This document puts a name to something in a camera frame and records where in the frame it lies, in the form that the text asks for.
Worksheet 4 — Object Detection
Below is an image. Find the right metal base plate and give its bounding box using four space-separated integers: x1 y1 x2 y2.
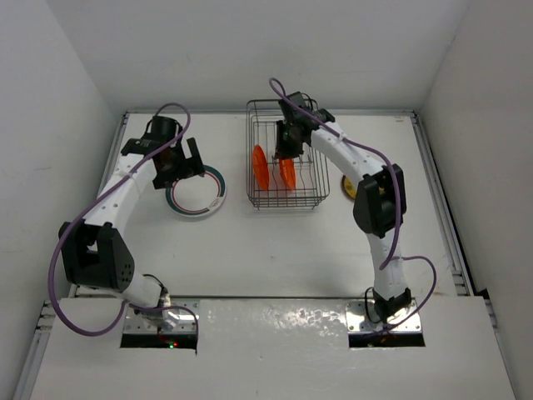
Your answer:
346 297 422 335

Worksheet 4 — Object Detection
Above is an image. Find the metal base plate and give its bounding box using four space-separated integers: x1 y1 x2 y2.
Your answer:
346 297 422 335
122 297 200 334

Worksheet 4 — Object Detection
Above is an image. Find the orange plate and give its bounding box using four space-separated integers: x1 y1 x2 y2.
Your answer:
252 145 270 191
279 158 296 190

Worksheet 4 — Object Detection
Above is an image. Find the yellow brown plate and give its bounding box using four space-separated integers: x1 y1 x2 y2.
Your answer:
341 175 356 201

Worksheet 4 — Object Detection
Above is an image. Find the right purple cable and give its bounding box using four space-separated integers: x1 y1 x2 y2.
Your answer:
268 77 438 334

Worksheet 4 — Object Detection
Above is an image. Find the wire dish rack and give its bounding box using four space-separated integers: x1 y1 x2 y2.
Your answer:
246 99 330 210

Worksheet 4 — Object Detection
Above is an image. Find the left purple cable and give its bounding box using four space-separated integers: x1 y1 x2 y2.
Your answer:
47 102 201 337

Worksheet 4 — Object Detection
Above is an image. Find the purple cable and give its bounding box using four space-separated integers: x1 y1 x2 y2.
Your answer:
268 77 438 334
47 102 201 337

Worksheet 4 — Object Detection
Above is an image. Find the white plate green rim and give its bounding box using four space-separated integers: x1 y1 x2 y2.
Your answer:
165 165 227 218

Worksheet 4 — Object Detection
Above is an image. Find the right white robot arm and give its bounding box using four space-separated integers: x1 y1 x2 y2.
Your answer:
276 92 411 323

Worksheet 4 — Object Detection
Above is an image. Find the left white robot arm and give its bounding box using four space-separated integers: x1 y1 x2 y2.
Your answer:
60 116 205 308

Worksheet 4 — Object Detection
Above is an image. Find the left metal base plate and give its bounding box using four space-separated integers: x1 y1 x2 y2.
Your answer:
122 297 200 334

